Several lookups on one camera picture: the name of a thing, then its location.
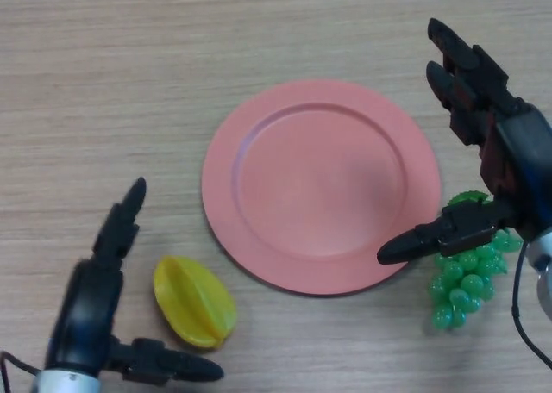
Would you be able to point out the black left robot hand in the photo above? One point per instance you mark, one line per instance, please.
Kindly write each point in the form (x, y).
(88, 307)

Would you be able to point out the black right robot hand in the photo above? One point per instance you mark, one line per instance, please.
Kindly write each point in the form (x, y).
(517, 160)

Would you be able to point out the yellow starfruit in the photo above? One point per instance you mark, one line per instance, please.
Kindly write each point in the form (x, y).
(194, 302)

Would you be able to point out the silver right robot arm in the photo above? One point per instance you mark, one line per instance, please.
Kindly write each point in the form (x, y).
(544, 263)

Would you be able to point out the pink round plate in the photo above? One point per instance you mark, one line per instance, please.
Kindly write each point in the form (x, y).
(321, 186)

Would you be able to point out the green grape bunch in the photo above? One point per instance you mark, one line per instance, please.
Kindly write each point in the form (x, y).
(461, 287)

